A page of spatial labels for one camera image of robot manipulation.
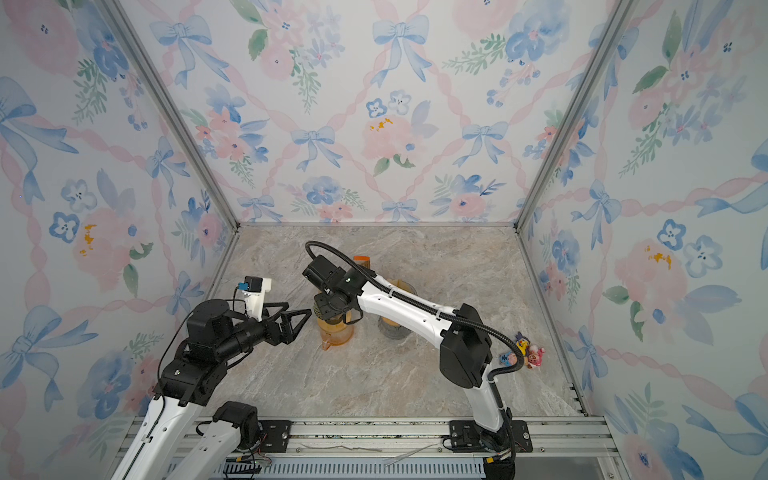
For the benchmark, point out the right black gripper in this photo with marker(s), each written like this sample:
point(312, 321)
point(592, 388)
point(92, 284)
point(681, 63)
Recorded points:
point(320, 303)

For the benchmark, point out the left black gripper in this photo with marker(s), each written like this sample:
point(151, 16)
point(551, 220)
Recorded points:
point(287, 334)

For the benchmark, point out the orange coffee filter pack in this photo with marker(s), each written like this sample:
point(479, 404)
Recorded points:
point(363, 261)

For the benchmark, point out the grey glass carafe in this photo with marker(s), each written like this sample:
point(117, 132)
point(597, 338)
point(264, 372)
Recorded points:
point(393, 332)

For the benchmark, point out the brown paper coffee filter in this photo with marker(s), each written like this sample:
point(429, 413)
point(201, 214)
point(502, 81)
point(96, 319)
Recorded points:
point(405, 286)

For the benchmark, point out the wooden ring dripper holder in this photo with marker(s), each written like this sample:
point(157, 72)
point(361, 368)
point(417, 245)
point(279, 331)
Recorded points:
point(390, 321)

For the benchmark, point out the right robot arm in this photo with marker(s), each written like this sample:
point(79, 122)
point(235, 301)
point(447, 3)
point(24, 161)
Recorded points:
point(353, 282)

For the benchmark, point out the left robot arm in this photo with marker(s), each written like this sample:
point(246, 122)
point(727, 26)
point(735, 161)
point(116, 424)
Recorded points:
point(219, 338)

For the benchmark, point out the orange glass carafe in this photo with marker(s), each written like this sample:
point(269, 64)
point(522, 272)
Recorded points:
point(335, 338)

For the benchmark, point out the small colourful toy figures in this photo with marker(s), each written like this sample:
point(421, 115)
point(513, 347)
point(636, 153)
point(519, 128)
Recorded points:
point(532, 353)

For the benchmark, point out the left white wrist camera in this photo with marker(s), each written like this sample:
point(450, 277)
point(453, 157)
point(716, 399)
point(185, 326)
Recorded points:
point(254, 290)

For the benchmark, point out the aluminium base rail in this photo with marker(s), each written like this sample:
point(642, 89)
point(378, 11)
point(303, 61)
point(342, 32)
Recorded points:
point(419, 448)

